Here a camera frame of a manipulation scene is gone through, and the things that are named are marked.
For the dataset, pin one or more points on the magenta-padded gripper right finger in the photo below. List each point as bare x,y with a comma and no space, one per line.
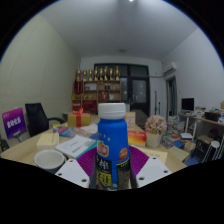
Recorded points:
152,170

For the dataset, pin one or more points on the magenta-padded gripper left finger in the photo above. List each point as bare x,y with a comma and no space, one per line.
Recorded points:
71,171

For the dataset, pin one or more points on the blue white-capped drink bottle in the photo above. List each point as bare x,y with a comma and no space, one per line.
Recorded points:
112,140

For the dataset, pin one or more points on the beige envelope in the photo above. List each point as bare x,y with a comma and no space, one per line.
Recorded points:
155,155

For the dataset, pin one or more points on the teal notebook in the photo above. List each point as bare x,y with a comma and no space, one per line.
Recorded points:
88,154

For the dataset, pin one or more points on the black cup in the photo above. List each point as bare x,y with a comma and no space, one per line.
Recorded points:
49,160

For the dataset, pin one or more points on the white paper booklet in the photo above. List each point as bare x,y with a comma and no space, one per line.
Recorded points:
75,146

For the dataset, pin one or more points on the orange book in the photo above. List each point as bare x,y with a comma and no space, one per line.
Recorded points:
137,138

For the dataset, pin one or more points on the pale yellow notepad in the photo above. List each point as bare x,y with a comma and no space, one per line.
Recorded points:
47,140

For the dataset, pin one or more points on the colourful magazine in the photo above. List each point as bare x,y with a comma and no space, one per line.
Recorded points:
65,130

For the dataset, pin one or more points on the pink flowers in white pot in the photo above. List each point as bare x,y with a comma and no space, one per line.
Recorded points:
155,125

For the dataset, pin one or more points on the white packet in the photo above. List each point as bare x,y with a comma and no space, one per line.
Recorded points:
88,128

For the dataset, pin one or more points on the pile of books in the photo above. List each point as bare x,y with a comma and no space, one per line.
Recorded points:
176,128

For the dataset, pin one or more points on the yellow gift box, red ribbon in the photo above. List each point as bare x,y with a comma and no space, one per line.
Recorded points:
83,120

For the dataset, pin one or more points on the small upright orange box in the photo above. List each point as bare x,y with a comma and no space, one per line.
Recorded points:
130,120

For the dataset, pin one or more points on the wooden stool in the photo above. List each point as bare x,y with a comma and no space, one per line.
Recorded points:
204,139

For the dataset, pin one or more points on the black office chair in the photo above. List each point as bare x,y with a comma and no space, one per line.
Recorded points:
36,118

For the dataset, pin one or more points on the black tripod stand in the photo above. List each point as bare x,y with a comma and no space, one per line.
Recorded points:
155,103

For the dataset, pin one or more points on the white round stool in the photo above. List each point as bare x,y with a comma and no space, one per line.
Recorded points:
215,144

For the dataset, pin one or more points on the black bag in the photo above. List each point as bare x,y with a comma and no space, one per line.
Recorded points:
4,145

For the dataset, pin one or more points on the wooden side desk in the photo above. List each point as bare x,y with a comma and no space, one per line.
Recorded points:
210,122

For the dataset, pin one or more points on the black computer monitor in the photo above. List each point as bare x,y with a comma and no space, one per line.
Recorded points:
188,104

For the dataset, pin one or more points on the purple sign board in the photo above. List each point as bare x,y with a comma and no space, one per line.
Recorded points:
14,122

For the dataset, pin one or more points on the black box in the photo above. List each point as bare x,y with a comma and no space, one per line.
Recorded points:
212,116

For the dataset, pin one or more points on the wooden shelf unit with trophies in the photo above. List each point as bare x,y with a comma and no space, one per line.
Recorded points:
96,93

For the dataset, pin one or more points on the white wall air conditioner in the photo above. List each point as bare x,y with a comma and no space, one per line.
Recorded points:
169,68

